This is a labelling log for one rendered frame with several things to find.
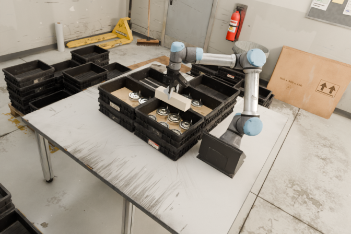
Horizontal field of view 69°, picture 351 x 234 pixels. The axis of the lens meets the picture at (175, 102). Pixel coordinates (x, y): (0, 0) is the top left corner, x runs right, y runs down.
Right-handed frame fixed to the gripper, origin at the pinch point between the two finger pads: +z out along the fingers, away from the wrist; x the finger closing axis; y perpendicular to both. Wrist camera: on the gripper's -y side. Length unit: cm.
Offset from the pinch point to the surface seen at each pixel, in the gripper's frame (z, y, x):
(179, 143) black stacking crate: 23.8, -16.3, 10.5
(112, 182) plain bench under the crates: 39, 2, 50
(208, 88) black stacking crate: 26, 7, -75
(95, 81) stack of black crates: 57, 125, -44
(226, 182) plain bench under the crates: 39, -51, 4
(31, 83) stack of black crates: 58, 166, 5
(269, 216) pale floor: 109, -87, -54
